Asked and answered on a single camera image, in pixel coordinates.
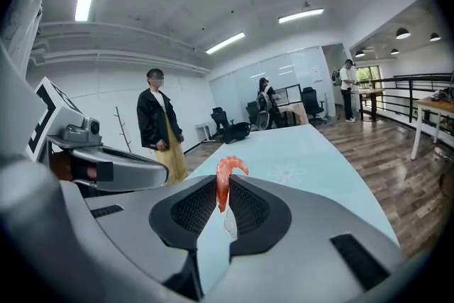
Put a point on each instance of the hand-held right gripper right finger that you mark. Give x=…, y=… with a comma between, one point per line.
x=312, y=223

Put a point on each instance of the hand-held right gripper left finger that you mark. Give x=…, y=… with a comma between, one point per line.
x=124, y=241

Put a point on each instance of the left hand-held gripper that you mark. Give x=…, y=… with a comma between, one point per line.
x=60, y=110

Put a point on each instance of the small orange object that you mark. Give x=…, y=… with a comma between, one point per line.
x=223, y=184

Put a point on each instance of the person's left hand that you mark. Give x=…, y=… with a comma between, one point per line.
x=91, y=172

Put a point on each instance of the brown wooden coat rack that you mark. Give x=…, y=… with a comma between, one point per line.
x=123, y=127

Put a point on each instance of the small white desk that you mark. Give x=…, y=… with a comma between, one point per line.
x=203, y=129

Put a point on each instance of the black office chair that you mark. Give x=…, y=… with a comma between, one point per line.
x=312, y=103
x=221, y=120

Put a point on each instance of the beige covered table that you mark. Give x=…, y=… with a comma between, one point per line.
x=294, y=113

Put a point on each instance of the grey mesh office chair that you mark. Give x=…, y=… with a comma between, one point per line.
x=262, y=120

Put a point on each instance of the black bag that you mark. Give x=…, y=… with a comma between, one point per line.
x=237, y=133

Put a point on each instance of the round wooden table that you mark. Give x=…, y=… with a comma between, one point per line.
x=372, y=92

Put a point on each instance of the black metal railing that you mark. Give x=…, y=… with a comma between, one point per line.
x=410, y=96

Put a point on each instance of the white desk with wooden top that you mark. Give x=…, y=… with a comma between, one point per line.
x=436, y=103

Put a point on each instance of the black pendant lamp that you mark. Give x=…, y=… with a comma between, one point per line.
x=435, y=37
x=403, y=34
x=360, y=54
x=394, y=52

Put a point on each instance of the person's printed white shirt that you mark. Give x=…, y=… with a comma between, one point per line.
x=21, y=10

